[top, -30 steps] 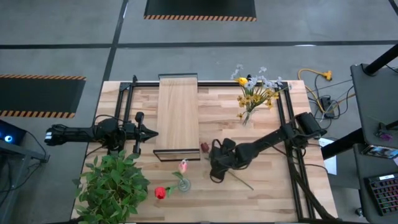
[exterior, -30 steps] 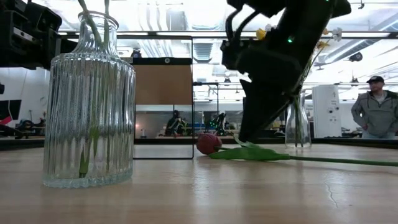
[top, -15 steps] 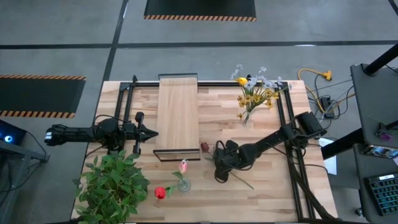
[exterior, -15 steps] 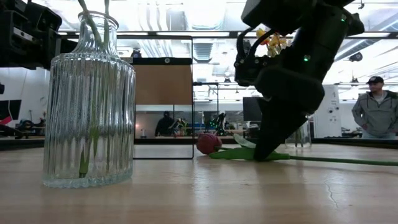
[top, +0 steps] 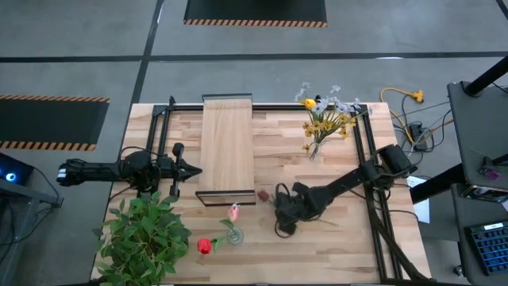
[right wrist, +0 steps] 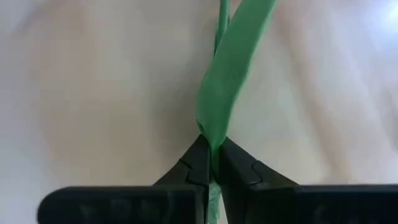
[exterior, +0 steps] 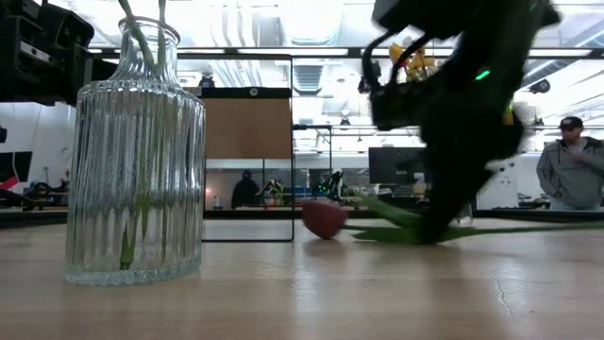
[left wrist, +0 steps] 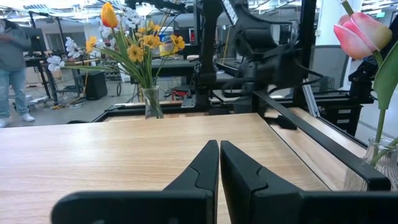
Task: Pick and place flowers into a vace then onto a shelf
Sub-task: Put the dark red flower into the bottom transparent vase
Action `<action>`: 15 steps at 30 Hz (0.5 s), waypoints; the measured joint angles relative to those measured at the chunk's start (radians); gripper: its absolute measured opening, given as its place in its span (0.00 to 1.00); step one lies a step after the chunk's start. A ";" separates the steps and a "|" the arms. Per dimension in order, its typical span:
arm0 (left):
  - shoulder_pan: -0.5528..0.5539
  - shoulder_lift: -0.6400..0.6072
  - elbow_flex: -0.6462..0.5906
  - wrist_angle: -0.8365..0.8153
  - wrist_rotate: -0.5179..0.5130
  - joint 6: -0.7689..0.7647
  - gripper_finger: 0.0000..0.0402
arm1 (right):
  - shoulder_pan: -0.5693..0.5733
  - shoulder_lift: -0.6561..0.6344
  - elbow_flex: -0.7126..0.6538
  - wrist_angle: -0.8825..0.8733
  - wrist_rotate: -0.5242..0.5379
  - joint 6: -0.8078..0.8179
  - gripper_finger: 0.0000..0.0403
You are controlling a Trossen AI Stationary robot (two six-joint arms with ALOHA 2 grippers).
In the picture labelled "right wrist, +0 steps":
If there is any dark maroon artificial tulip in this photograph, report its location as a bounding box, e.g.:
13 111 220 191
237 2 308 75
195 0 277 224

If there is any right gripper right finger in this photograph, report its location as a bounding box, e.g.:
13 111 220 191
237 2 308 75
217 136 398 224

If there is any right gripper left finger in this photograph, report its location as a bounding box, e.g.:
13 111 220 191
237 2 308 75
37 134 211 224

